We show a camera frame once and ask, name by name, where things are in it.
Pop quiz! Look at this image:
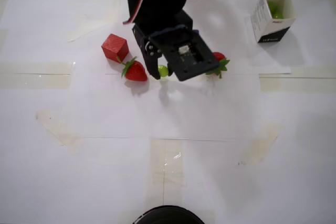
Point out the red wooden cube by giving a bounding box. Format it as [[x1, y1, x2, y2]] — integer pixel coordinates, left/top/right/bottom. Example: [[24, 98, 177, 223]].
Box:
[[101, 33, 130, 64]]

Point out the black round object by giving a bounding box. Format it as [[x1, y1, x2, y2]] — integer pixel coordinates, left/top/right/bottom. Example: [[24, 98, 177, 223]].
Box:
[[133, 205, 205, 224]]

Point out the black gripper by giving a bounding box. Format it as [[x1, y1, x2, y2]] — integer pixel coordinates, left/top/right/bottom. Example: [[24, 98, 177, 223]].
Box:
[[132, 10, 194, 80]]

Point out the red plastic strawberry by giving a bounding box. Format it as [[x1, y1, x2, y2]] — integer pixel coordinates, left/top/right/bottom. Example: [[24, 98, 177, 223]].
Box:
[[205, 51, 231, 79], [117, 56, 148, 82]]

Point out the white and black carton box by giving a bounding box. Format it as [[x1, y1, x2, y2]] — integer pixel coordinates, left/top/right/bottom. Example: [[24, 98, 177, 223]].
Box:
[[249, 0, 297, 44]]

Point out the white paper sheet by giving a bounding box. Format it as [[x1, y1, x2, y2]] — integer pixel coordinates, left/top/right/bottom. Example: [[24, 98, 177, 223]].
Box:
[[104, 0, 292, 75]]

